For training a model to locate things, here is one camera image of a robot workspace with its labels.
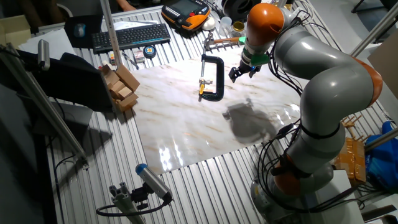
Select green gripper mount plate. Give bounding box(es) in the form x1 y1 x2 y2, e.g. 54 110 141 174
238 36 270 67

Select black mouse pad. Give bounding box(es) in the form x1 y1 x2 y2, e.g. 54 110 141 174
63 14 104 49

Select orange black teach pendant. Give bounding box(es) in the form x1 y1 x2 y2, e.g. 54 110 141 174
160 0 211 32

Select clear plastic jar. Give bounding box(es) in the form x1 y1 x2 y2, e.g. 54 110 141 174
218 16 233 37

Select person forearm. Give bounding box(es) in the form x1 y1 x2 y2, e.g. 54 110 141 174
116 0 137 12

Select black camera cable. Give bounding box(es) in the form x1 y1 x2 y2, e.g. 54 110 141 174
95 198 171 218

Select brown cardboard panel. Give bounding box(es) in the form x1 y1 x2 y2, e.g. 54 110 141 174
367 37 398 100

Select tape wrapped cardboard box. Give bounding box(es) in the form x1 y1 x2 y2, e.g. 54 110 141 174
334 136 368 186

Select dark pen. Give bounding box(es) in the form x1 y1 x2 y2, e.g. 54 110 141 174
121 51 140 70

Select white pedestal box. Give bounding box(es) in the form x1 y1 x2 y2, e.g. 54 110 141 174
310 169 364 224

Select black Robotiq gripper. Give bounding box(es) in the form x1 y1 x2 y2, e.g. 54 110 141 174
229 60 262 83

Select dark grey flat panel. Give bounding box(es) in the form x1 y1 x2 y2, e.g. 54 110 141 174
30 101 94 144

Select jar with gold lid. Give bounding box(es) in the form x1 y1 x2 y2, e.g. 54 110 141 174
231 21 246 38

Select white marble pattern sheet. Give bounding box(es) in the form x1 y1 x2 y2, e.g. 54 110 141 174
130 46 312 175

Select blue plastic bag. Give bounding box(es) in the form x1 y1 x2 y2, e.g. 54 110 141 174
365 120 398 190

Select white egg shaped object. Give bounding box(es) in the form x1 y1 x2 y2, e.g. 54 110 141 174
201 17 216 31

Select small red white box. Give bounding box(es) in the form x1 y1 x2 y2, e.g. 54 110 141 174
133 49 146 65

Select silver camera with blue cap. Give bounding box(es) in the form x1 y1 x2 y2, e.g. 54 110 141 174
135 163 174 202

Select short aluminium profile piece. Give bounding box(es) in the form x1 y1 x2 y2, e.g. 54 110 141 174
108 182 146 224

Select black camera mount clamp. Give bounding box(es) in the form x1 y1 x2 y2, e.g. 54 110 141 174
130 183 150 211

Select hammer with wooden handle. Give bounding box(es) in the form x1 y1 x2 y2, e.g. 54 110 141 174
203 32 242 52

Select round black tape measure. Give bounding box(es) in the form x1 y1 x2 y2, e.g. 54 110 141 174
142 45 157 60

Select white paper sheets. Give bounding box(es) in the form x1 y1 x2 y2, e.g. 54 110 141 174
17 28 77 60
113 20 159 31

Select black metal C-clamp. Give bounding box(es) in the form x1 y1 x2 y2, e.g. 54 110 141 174
197 43 225 103

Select black monitor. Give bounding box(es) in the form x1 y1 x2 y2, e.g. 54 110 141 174
15 49 114 113

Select grey computer mouse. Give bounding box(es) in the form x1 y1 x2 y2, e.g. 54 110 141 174
73 23 86 39

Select white power strip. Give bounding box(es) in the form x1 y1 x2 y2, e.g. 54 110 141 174
290 6 307 20

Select black filament spool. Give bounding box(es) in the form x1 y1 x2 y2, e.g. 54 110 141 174
221 0 253 22

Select open brown cardboard box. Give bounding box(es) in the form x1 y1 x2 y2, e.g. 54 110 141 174
99 63 141 113

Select closed beige cardboard box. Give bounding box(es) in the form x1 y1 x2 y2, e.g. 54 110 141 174
0 14 32 49

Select black computer keyboard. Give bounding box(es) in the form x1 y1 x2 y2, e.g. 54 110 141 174
91 23 172 55

